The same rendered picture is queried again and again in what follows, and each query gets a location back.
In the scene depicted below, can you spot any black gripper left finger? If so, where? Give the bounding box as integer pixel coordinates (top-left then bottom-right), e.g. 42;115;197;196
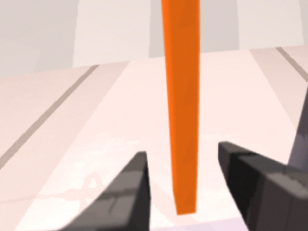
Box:
50;151;151;231

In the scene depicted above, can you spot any orange handle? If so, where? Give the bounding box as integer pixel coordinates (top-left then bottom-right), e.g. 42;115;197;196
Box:
162;0;200;215

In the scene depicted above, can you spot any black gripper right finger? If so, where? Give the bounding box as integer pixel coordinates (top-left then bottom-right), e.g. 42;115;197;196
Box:
217;140;308;231

